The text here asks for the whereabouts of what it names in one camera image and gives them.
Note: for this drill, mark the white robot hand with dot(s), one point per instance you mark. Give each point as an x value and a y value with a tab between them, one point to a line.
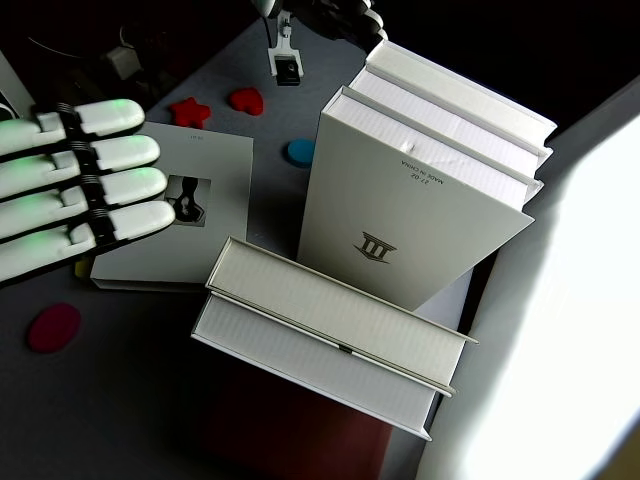
370	20
125	150

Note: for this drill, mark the grey-white book with small photo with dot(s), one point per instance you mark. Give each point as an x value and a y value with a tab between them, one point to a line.
220	200

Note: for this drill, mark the red star block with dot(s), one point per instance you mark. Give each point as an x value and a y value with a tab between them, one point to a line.
189	112

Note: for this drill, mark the white power adapter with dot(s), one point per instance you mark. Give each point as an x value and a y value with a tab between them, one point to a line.
120	60

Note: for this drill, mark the plain white hardcover book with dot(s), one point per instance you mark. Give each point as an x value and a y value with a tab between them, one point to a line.
465	85

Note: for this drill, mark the yellow square block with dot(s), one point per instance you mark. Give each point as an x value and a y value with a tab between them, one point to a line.
81	269

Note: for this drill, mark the red heart block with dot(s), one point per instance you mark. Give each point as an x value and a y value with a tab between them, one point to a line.
247	100

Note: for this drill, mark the blue round block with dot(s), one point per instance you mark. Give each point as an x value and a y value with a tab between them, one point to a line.
300	151

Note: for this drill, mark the magenta oval block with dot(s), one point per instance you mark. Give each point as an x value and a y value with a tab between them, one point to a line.
54	327

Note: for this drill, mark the white book, Made in China print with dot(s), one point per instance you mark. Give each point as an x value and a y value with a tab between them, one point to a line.
400	210

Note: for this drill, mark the grey table cloth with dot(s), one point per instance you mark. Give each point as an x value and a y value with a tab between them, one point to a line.
125	400

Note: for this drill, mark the cream-edged hardcover book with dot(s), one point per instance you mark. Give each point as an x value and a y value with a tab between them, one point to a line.
340	310

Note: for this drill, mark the white book with photo cover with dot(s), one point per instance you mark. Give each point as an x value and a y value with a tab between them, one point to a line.
310	360

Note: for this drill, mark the reddish brown box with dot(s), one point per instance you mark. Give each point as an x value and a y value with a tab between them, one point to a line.
300	440

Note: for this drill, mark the white book rack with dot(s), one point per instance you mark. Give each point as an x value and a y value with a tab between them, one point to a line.
575	300

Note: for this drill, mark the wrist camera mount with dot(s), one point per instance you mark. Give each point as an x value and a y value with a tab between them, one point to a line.
287	65

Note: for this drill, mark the white post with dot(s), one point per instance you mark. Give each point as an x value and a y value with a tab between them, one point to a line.
12	85

